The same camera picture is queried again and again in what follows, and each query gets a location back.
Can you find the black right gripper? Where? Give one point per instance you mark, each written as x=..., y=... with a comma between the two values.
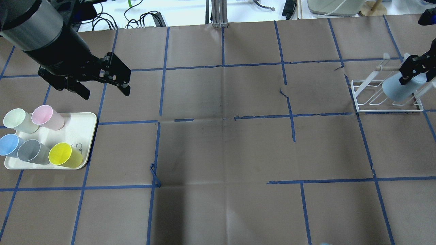
x=414, y=66

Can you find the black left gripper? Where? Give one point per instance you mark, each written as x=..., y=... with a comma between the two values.
x=60, y=54

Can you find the light blue plastic cup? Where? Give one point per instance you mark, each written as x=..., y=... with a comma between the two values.
x=398, y=92

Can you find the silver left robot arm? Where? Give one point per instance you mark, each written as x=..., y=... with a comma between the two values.
x=43, y=30

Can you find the pink plastic cup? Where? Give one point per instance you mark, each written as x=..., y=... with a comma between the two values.
x=46, y=116

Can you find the yellow plastic cup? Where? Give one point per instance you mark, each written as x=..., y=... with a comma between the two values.
x=63, y=154

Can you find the pale green plastic cup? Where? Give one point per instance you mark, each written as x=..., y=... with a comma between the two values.
x=18, y=119

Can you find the grey plastic cup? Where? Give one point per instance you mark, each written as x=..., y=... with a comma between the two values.
x=32, y=151

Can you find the wooden mug tree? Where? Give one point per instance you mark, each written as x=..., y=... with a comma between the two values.
x=373, y=8

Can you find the white plastic tray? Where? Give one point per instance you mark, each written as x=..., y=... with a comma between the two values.
x=78, y=131

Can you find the white wire cup rack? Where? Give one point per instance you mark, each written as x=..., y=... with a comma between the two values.
x=382, y=91

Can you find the aluminium frame post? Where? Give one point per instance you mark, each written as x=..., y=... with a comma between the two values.
x=219, y=14

